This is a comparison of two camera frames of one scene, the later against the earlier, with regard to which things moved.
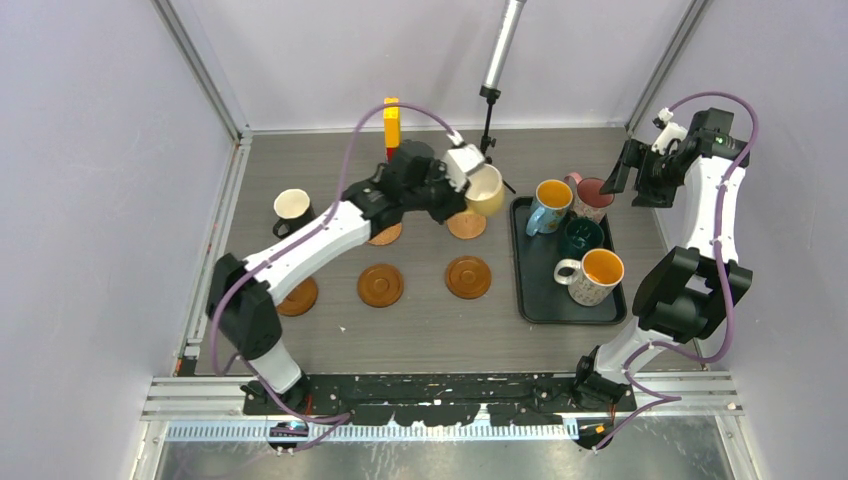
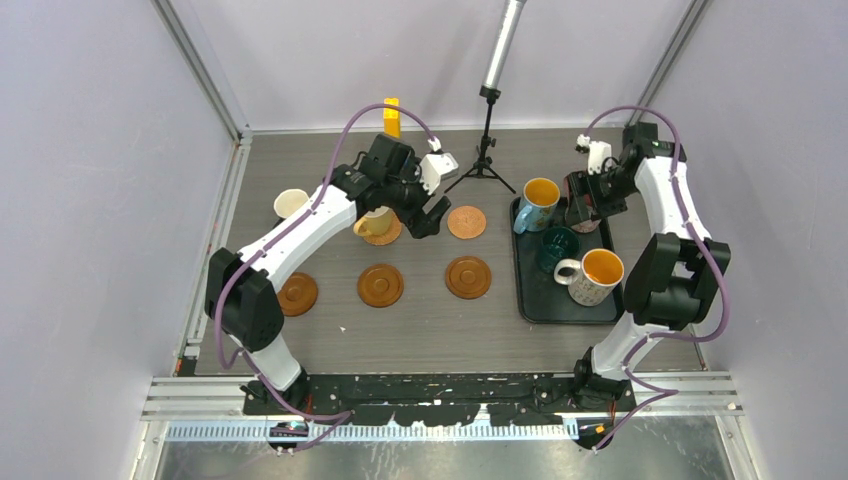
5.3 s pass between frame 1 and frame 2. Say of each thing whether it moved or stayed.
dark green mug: moved
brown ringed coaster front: stayed
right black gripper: moved
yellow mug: moved
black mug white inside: stayed
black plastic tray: stayed
